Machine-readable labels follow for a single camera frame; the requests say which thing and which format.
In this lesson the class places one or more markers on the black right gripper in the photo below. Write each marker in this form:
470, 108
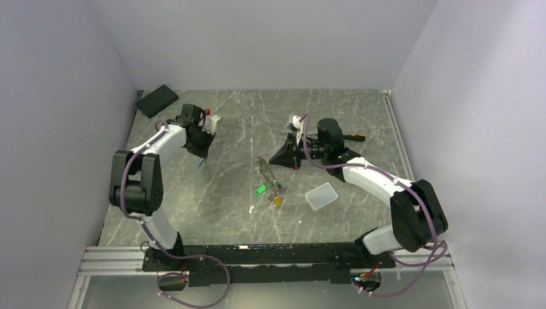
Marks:
285, 157

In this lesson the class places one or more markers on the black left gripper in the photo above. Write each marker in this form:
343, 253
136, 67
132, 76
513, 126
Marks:
203, 152

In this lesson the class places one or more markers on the green key tag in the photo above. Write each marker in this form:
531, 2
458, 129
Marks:
261, 189

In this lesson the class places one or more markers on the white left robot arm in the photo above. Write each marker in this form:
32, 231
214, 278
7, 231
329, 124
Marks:
136, 184

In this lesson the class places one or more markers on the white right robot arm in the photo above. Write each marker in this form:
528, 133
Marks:
417, 218

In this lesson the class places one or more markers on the black box at rear left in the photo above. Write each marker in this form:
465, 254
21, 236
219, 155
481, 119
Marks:
156, 101

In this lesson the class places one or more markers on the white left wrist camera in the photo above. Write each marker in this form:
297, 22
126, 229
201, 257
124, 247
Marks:
210, 124

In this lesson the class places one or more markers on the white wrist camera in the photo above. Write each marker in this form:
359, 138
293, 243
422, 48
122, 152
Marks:
295, 124
210, 124

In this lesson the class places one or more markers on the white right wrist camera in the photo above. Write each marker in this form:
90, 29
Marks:
295, 124

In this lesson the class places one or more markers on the black yellow handled screwdriver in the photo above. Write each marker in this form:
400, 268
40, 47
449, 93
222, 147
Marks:
355, 137

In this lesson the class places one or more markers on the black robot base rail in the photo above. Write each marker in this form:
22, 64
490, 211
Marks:
269, 263

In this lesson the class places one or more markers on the aluminium frame rail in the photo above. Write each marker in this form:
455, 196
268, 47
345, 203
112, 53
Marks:
127, 261

